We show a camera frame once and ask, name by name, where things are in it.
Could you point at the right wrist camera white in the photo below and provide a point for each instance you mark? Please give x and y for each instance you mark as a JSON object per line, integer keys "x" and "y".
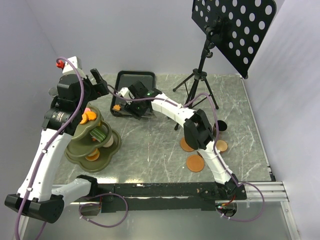
{"x": 125, "y": 93}

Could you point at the orange round cookie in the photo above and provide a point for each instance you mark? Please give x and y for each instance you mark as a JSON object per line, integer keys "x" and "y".
{"x": 84, "y": 119}

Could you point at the orange star cookie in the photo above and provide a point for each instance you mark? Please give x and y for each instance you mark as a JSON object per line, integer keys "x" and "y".
{"x": 91, "y": 115}

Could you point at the dark brown mug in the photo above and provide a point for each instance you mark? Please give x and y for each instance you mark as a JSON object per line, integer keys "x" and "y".
{"x": 221, "y": 126}

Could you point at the small copper cup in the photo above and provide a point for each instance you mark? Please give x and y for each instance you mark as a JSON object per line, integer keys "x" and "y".
{"x": 221, "y": 146}

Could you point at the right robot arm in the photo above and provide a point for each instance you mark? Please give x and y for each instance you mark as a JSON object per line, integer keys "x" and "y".
{"x": 198, "y": 135}

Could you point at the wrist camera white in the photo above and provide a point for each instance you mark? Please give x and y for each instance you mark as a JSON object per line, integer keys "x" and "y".
{"x": 76, "y": 63}
{"x": 125, "y": 93}

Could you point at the orange donut back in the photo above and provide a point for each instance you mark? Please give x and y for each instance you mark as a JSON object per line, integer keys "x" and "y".
{"x": 94, "y": 152}

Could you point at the black base frame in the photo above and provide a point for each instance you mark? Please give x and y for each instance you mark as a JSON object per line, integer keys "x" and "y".
{"x": 151, "y": 196}

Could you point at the orange donut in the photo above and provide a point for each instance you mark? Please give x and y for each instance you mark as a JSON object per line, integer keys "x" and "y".
{"x": 94, "y": 152}
{"x": 93, "y": 157}

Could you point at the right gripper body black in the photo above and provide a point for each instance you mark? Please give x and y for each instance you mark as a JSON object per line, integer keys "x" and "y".
{"x": 135, "y": 108}

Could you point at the orange donut front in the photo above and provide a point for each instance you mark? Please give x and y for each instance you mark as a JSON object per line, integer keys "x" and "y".
{"x": 93, "y": 157}

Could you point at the green three-tier serving stand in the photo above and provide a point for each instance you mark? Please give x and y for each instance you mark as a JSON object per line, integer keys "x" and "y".
{"x": 82, "y": 144}

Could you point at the orange coaster front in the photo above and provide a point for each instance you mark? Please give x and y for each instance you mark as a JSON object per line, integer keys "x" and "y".
{"x": 195, "y": 163}

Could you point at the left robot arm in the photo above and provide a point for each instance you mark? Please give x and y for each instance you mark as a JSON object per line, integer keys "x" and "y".
{"x": 35, "y": 198}

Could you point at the black mesh microphone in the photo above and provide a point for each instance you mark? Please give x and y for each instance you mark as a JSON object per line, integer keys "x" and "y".
{"x": 53, "y": 92}

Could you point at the white cream donut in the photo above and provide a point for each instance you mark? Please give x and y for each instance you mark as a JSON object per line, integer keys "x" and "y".
{"x": 109, "y": 143}

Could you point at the orange coaster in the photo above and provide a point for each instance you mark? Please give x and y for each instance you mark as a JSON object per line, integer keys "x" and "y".
{"x": 185, "y": 146}
{"x": 195, "y": 163}

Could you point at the metal tongs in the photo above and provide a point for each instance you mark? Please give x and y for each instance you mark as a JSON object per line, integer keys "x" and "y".
{"x": 138, "y": 109}

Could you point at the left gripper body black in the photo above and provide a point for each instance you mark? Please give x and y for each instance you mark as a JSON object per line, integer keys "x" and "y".
{"x": 92, "y": 92}

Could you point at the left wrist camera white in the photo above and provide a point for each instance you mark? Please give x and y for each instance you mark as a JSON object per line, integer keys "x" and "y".
{"x": 76, "y": 63}

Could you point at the black music stand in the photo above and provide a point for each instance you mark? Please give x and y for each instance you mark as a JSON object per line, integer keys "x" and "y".
{"x": 236, "y": 28}

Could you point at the orange flower cookie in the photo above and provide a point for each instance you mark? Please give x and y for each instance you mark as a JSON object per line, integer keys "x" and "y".
{"x": 117, "y": 108}

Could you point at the green layered cake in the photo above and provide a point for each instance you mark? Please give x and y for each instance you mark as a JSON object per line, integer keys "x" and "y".
{"x": 98, "y": 134}

